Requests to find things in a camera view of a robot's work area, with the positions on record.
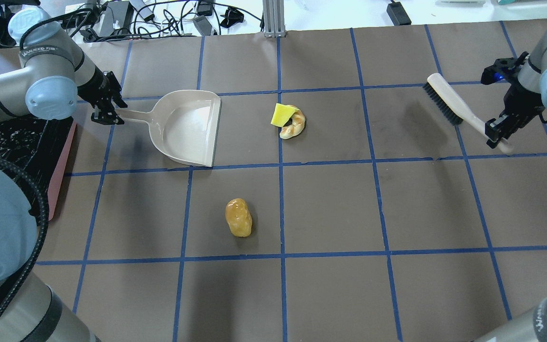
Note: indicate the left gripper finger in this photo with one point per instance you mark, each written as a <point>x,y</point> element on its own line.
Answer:
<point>104,111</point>

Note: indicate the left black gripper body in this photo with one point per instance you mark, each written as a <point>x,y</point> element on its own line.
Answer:
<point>96,85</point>

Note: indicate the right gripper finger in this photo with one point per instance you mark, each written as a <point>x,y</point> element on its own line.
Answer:
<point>496,132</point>
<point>513,122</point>

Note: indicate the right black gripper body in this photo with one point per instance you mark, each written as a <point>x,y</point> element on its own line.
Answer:
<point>520,100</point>

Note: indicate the beige hand brush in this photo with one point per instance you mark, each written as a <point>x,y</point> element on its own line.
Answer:
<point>456,111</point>

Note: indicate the beige plastic dustpan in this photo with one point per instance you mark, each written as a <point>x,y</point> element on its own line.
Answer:
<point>182,125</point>

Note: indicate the yellow-brown potato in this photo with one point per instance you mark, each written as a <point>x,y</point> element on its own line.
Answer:
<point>239,218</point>

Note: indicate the yellow green sponge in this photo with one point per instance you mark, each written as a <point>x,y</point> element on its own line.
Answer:
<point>282,114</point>

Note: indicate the bread croissant piece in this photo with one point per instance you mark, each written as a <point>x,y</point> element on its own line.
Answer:
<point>296,126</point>

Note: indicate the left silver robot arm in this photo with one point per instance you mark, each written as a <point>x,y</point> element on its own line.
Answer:
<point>54,73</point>

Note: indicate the black-lined pink trash bin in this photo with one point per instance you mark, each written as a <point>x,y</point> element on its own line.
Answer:
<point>42,149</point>

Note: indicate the black power adapter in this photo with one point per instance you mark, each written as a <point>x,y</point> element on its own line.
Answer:
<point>397,14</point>

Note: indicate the aluminium frame post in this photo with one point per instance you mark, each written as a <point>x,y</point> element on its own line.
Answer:
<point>273,19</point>

